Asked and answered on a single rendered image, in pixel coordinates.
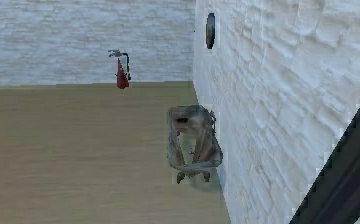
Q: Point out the grey wheeled chair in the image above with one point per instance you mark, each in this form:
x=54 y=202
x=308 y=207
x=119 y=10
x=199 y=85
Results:
x=194 y=140

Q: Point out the red fire extinguisher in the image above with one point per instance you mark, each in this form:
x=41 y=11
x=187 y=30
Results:
x=122 y=78

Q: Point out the dark round wall plate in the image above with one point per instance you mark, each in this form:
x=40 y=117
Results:
x=210 y=30

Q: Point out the black framed wall picture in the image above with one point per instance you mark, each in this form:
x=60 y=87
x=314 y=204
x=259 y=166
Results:
x=344 y=180

